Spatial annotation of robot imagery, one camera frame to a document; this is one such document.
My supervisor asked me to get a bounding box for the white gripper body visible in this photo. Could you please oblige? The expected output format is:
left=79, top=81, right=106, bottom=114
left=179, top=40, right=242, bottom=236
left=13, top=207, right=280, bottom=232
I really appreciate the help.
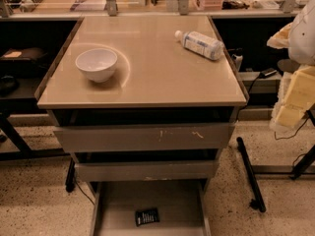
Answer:
left=278, top=59, right=315, bottom=116

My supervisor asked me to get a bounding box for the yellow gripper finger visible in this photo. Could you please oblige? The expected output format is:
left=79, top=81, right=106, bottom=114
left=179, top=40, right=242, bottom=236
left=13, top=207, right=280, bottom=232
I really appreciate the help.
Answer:
left=283, top=66, right=315, bottom=111
left=270, top=102, right=304, bottom=132

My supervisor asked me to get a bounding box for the dark blue rxbar wrapper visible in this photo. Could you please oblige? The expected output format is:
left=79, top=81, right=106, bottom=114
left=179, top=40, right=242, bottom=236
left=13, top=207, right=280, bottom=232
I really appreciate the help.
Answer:
left=135, top=207, right=159, bottom=227

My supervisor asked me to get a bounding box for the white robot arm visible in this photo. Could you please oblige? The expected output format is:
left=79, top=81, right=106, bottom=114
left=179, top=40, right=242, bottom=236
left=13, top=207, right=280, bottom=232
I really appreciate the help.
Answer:
left=267, top=0, right=315, bottom=132

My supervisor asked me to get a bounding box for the middle drawer front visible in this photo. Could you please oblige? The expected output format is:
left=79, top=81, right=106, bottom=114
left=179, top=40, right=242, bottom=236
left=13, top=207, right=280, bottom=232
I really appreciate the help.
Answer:
left=75, top=160, right=219, bottom=182

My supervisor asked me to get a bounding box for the top drawer front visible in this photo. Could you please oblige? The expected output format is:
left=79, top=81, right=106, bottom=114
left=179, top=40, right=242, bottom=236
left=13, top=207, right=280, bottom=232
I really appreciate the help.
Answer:
left=54, top=123, right=234, bottom=152

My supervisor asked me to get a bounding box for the open bottom drawer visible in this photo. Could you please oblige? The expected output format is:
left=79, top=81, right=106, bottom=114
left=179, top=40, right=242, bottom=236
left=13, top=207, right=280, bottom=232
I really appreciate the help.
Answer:
left=90, top=180, right=212, bottom=236

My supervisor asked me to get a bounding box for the grey drawer cabinet with counter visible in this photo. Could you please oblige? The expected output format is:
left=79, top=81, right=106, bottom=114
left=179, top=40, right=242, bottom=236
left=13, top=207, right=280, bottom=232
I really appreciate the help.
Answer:
left=33, top=15, right=250, bottom=236

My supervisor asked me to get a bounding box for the black power adapter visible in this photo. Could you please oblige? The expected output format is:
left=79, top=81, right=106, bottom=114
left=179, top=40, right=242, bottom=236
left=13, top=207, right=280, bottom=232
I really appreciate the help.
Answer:
left=259, top=68, right=277, bottom=79

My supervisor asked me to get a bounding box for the clear plastic water bottle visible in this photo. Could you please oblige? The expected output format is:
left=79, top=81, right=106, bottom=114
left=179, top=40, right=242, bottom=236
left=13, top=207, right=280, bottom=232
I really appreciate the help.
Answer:
left=174, top=30, right=223, bottom=61

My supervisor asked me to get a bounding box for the black table leg base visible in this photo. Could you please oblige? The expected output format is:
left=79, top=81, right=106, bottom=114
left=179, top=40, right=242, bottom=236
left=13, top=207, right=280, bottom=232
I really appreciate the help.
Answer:
left=236, top=137, right=266, bottom=212

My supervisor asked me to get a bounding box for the white ceramic bowl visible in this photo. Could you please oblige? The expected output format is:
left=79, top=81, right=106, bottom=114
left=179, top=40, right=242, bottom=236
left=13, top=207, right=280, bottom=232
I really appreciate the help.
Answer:
left=75, top=48, right=118, bottom=83

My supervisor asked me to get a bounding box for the black cabinet caster leg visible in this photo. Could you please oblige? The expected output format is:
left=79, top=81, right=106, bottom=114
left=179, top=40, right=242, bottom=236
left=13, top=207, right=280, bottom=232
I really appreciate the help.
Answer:
left=65, top=159, right=75, bottom=193

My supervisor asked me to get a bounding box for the black floor cable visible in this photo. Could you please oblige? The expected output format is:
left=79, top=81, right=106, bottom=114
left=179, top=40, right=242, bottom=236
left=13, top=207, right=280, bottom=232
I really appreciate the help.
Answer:
left=274, top=116, right=310, bottom=142

